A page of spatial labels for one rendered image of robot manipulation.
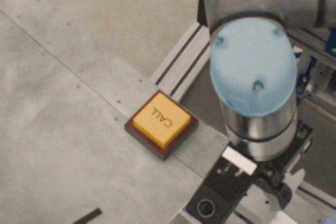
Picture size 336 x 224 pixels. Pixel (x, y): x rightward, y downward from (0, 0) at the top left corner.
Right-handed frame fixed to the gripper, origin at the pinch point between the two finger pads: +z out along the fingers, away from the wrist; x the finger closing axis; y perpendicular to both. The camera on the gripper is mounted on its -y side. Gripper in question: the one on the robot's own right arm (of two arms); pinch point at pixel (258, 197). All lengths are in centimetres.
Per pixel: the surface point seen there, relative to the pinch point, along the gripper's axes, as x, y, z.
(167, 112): 21.6, 4.4, 8.6
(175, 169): 16.1, -1.1, 12.3
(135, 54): 77, 32, 90
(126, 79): 31.7, 5.4, 11.1
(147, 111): 23.9, 2.6, 8.0
